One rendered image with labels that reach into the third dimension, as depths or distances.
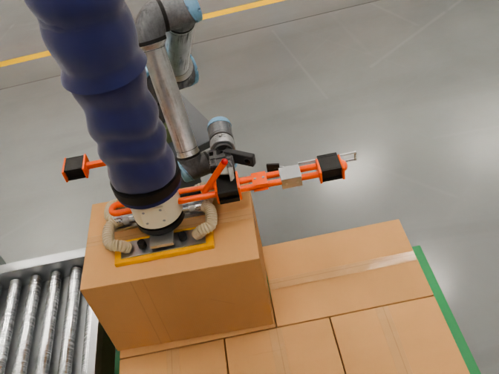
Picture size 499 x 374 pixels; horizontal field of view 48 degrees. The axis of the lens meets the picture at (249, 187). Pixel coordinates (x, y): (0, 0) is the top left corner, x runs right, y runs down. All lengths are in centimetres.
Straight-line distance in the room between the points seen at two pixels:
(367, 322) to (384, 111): 205
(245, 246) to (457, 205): 168
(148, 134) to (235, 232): 49
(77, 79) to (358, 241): 135
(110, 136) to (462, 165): 239
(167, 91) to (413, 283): 117
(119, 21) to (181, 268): 82
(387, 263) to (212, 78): 258
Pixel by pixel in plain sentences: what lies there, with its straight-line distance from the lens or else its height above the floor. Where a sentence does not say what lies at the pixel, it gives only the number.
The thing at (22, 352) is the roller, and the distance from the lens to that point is 242.
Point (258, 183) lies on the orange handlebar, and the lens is 185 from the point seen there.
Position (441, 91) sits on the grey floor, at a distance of 409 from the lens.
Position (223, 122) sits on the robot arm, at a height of 111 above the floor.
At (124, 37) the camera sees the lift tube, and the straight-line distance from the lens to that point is 147.
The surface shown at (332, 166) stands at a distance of 186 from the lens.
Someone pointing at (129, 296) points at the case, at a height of 87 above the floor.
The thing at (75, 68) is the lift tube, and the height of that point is 167.
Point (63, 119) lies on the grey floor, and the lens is 452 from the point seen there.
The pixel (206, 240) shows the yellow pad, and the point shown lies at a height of 96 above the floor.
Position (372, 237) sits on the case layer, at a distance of 237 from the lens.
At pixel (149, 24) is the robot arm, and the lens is 201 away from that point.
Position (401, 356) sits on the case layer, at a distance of 207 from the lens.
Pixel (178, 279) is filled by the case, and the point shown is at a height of 91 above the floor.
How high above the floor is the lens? 236
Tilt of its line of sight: 44 degrees down
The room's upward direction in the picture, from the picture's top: 12 degrees counter-clockwise
